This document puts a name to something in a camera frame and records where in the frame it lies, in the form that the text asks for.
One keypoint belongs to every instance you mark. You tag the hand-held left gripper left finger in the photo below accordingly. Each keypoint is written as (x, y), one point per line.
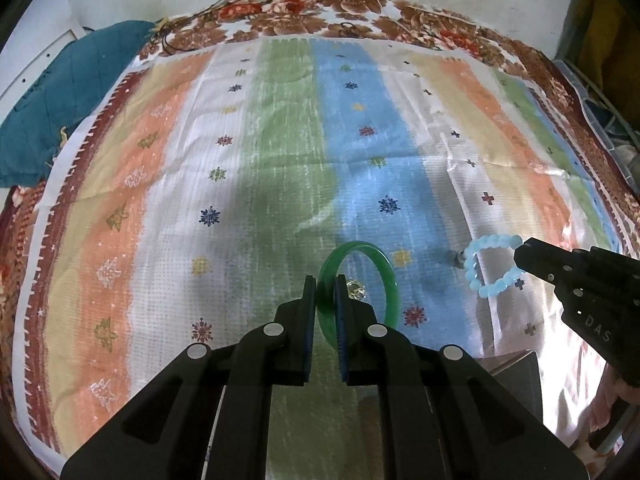
(307, 330)

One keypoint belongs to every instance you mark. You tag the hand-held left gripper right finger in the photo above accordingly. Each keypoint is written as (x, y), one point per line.
(342, 330)

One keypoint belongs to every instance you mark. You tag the brown floral blanket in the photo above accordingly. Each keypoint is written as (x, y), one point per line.
(300, 10)

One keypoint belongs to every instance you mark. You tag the white headboard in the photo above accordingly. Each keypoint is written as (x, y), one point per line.
(30, 80)

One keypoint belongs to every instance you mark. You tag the striped pastel cloth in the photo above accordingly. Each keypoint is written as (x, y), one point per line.
(175, 210)

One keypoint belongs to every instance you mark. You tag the teal pillow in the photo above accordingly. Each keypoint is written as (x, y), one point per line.
(85, 80)

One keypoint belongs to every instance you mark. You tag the silver metal tin box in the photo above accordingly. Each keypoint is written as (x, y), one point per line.
(520, 385)

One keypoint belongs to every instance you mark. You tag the green jade bangle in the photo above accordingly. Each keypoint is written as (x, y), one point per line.
(387, 282)

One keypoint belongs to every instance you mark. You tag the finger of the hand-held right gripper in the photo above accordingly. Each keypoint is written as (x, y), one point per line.
(545, 262)

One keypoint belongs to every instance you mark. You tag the mustard yellow garment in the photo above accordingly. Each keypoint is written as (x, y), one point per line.
(615, 25)

